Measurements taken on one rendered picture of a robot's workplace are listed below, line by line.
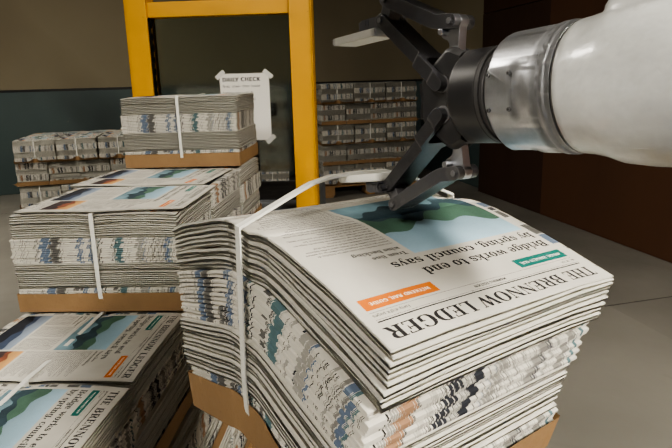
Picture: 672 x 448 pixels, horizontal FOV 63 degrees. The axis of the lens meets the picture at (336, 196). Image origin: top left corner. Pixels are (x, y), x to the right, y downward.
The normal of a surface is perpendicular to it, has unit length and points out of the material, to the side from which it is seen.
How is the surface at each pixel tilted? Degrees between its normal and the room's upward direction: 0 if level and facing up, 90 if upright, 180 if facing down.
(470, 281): 16
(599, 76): 87
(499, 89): 88
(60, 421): 0
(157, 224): 90
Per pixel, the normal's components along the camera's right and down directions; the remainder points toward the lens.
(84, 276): 0.02, 0.21
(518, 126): -0.67, 0.61
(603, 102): -0.83, 0.33
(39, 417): -0.04, -0.98
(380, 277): 0.14, -0.92
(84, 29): 0.25, 0.19
